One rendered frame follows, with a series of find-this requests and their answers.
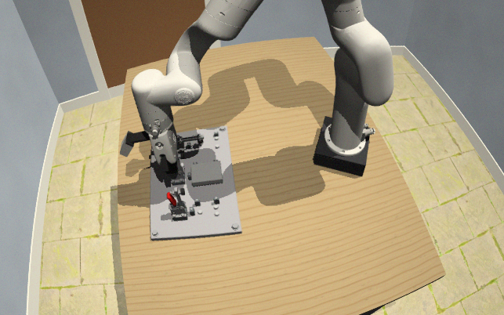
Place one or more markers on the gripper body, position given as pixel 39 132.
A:
pixel 165 142

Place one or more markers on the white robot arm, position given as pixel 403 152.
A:
pixel 362 49

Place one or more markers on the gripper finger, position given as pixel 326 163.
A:
pixel 167 165

